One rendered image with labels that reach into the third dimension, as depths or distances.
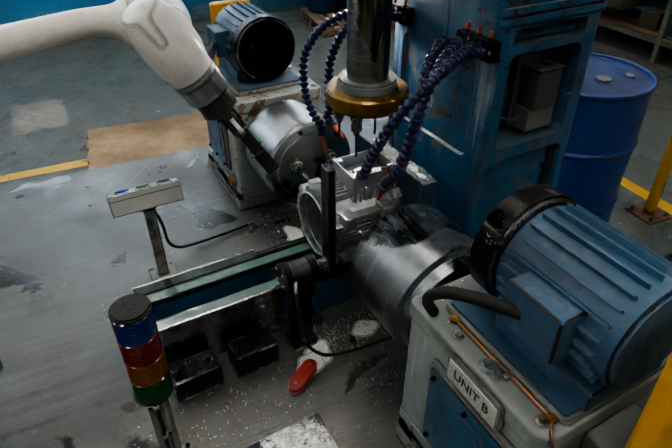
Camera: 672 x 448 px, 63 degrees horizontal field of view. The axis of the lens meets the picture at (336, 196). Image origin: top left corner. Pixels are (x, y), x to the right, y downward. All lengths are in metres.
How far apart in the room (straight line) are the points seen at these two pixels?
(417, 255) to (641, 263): 0.40
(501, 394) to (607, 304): 0.19
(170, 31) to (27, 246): 0.98
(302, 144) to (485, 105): 0.50
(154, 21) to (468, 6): 0.60
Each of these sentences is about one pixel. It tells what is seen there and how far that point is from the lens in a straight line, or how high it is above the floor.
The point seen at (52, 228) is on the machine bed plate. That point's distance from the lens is 1.85.
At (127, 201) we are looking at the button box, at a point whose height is 1.06.
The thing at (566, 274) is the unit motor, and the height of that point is 1.33.
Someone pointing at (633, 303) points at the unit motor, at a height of 1.34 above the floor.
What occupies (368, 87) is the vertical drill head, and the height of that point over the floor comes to 1.36.
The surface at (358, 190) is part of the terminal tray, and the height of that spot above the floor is 1.11.
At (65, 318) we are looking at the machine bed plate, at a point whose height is 0.80.
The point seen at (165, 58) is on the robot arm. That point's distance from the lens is 1.02.
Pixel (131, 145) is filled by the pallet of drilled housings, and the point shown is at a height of 0.15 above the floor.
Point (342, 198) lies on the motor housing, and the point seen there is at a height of 1.09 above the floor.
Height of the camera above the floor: 1.78
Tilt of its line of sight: 33 degrees down
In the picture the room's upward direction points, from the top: straight up
